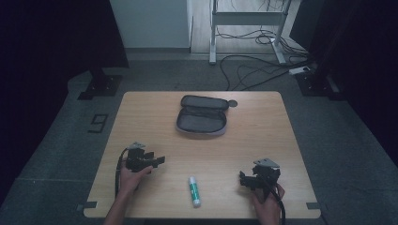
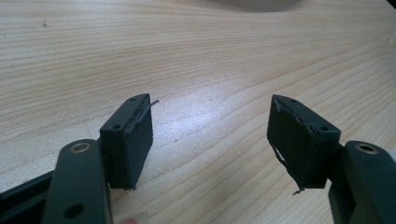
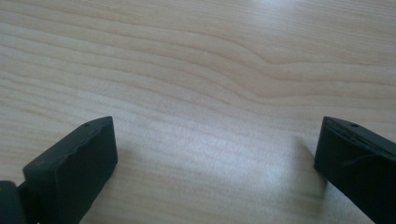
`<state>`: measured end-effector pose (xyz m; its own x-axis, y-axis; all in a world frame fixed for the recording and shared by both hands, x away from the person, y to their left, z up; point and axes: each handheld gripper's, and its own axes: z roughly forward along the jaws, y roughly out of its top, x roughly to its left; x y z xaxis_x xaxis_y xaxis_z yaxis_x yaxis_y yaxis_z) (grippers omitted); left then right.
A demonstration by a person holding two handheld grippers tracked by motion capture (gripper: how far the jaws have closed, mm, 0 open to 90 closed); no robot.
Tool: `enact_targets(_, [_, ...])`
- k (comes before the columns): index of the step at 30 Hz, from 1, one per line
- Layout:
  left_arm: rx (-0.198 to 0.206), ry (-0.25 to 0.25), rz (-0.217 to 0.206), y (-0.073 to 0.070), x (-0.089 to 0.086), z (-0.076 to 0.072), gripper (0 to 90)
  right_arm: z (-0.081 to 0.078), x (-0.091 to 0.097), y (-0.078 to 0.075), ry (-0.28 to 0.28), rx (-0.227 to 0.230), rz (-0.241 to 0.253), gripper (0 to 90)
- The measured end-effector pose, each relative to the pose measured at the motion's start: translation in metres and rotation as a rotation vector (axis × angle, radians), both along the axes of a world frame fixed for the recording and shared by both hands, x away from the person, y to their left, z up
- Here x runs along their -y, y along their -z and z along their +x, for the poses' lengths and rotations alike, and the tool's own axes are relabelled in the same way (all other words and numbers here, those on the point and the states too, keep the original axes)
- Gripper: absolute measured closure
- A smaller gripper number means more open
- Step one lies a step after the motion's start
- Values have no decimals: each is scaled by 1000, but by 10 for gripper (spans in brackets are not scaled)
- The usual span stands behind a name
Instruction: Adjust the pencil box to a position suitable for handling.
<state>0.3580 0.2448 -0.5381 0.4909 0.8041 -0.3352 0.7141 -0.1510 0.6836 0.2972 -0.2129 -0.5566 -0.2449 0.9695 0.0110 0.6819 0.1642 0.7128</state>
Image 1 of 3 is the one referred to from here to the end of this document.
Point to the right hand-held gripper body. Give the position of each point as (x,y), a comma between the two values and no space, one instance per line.
(266,173)

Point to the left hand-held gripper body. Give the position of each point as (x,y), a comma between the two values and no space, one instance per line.
(135,157)

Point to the green and white glue stick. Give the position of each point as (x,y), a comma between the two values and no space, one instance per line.
(194,191)

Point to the grey pencil case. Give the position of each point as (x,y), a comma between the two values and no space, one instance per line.
(202,115)

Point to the person's left hand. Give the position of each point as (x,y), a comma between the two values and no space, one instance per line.
(133,178)

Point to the person's right hand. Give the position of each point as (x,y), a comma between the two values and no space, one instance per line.
(267,206)

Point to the grey tape strip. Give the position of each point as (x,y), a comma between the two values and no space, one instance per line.
(312,205)
(90,205)

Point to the white power strip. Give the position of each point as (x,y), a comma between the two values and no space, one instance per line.
(299,70)

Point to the dark curtain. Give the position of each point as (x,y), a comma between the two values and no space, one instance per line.
(359,62)
(47,62)

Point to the white partition panel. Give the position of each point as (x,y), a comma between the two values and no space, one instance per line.
(151,23)

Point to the black stand base plate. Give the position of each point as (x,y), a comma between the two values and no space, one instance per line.
(316,84)
(100,86)

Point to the white metal desk frame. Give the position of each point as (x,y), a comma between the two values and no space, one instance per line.
(247,22)

